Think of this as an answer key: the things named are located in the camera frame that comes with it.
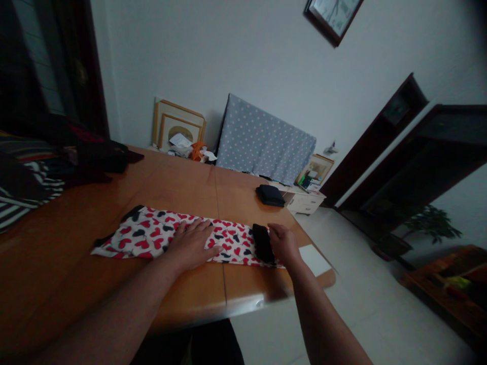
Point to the dark wooden door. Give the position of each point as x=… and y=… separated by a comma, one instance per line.
x=426, y=163

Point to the white paper sheet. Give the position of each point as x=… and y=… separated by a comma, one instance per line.
x=314, y=260

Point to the orange cloth item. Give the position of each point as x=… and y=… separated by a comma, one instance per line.
x=198, y=151

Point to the dark framed wall picture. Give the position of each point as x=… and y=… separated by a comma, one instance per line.
x=335, y=17

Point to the dark wooden doorframe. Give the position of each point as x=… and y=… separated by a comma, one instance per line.
x=384, y=137

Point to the white crumpled papers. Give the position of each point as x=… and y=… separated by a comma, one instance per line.
x=182, y=146

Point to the folded dark garment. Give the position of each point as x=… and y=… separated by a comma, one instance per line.
x=271, y=195

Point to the large gold picture frame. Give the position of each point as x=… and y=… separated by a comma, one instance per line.
x=179, y=123

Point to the green potted plant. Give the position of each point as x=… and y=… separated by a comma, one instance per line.
x=426, y=226

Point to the white drawer cabinet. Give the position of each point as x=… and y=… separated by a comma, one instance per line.
x=306, y=201

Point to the grey polka-dot covered screen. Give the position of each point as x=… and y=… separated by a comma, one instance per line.
x=262, y=146

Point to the person's right hand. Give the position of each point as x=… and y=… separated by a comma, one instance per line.
x=286, y=245

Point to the person's body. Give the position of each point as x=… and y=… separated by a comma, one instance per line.
x=198, y=344

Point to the pile of dark striped clothes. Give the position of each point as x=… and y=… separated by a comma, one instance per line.
x=42, y=167

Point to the white heart-print garment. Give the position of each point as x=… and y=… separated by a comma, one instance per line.
x=146, y=235

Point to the person's right fingers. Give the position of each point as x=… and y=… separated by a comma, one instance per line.
x=274, y=237

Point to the small gold picture frame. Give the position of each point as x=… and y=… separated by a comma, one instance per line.
x=321, y=165

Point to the brown wooden low table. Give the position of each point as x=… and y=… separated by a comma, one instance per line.
x=449, y=289

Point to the person's left hand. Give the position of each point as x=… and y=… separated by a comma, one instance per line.
x=190, y=247

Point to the dark framed window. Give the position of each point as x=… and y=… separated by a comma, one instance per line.
x=42, y=57

